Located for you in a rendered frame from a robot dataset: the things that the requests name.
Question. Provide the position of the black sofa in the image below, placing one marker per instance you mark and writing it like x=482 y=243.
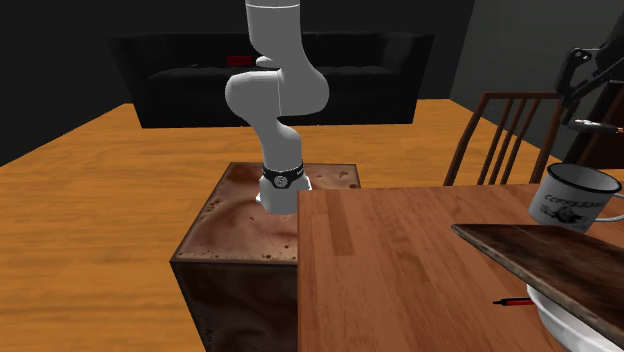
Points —
x=370 y=88

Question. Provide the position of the brown patterned robot stand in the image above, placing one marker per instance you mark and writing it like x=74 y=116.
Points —
x=234 y=229

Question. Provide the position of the dark wooden board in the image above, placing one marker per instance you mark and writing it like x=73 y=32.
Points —
x=560 y=263

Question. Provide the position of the wooden table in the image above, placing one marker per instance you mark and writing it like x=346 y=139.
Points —
x=390 y=273

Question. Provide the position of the brown wooden chair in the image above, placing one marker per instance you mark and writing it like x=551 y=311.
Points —
x=502 y=141

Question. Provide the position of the red and black pen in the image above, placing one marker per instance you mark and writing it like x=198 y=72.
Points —
x=514 y=302

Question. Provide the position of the white bowl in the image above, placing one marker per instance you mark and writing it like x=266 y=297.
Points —
x=565 y=329

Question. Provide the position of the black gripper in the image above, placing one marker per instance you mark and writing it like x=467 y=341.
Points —
x=615 y=46

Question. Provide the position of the grey pen with orange tip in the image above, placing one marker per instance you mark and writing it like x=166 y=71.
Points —
x=592 y=125

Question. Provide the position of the white enamel mug black rim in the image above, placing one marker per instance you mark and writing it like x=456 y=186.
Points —
x=565 y=200

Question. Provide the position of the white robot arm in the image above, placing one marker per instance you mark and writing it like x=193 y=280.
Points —
x=278 y=88

